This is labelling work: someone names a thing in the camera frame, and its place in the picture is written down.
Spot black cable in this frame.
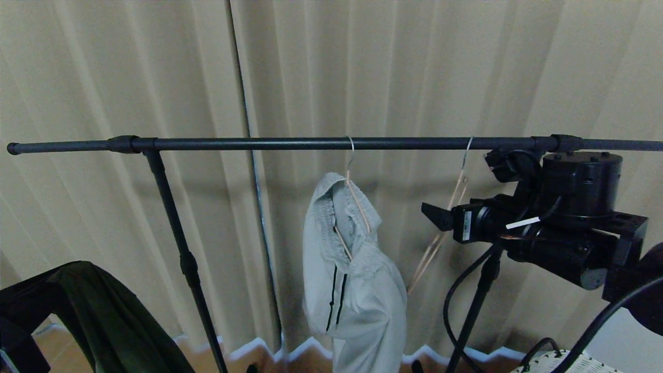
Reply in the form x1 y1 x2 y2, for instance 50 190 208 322
443 243 504 373
550 277 663 373

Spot beige curtain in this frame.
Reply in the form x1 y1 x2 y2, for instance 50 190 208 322
0 0 663 363

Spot pink clothes hanger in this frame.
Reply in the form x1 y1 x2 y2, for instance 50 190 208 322
407 136 474 296
331 136 372 262

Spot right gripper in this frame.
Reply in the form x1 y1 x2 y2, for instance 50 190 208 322
452 199 518 245

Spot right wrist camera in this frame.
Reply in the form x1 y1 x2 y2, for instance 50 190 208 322
484 149 543 200

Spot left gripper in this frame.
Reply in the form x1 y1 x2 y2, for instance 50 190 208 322
0 317 51 373

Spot white laundry basket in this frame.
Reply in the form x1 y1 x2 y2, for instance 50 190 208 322
510 338 622 373

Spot green garment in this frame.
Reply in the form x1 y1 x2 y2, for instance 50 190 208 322
47 261 195 373

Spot pale grey shorts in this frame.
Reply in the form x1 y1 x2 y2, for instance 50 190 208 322
302 173 408 373

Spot black clothes rack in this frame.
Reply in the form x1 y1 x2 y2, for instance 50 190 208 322
7 134 663 373

